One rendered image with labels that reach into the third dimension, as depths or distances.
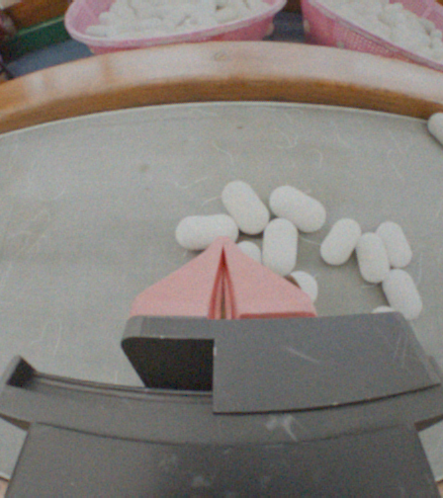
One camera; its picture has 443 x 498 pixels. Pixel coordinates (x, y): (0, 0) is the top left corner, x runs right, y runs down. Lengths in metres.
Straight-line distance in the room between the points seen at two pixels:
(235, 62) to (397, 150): 0.15
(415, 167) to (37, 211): 0.31
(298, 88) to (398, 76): 0.10
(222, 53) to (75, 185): 0.16
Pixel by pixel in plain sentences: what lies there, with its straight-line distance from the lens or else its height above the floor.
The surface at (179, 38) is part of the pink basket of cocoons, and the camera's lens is 0.25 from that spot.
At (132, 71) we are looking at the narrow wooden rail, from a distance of 0.22.
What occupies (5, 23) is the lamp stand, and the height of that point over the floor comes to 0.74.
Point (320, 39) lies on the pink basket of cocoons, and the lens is 0.36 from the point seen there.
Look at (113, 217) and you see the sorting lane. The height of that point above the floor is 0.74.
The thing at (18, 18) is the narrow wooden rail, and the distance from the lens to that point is 0.63.
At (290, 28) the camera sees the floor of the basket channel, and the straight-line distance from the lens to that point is 0.48.
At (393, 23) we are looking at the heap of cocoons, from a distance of 0.45.
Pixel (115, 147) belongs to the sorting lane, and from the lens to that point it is 0.20.
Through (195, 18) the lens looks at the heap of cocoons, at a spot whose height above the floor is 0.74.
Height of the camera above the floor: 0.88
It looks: 76 degrees down
